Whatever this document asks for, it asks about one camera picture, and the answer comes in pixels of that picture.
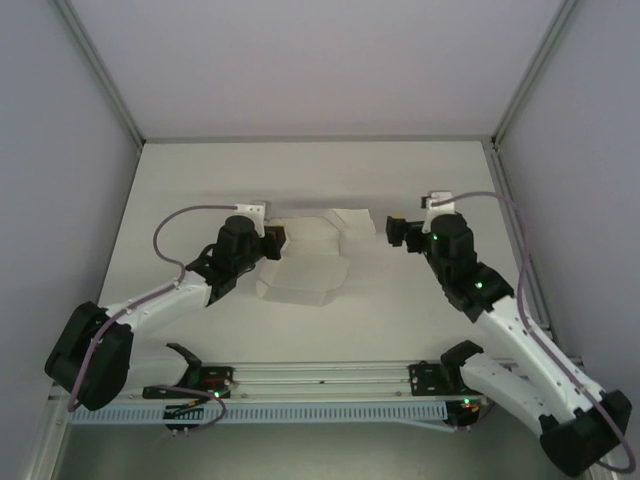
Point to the white paper box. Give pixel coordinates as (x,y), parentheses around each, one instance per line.
(305,280)

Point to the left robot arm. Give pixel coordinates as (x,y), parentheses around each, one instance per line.
(150,300)

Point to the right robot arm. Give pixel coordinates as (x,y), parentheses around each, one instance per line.
(510,330)

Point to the black controller board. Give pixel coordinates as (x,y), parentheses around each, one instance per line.
(182,415)
(462,415)

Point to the grey metal sheet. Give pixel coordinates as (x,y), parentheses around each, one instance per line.
(320,452)

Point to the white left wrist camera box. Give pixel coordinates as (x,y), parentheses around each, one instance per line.
(252,212)

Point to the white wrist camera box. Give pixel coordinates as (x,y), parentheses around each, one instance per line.
(252,212)
(436,205)

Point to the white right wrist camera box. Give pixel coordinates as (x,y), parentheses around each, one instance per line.
(436,205)

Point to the aluminium side rail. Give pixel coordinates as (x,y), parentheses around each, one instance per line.
(505,200)

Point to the aluminium frame crossbar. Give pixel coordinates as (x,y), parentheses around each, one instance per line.
(320,138)

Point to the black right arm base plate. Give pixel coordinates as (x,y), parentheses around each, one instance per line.
(425,377)

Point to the aluminium mounting rail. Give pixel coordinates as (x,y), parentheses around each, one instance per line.
(320,375)

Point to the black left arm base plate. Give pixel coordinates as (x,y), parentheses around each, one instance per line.
(220,380)

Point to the aluminium frame post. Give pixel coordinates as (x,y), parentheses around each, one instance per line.
(100,75)
(535,75)

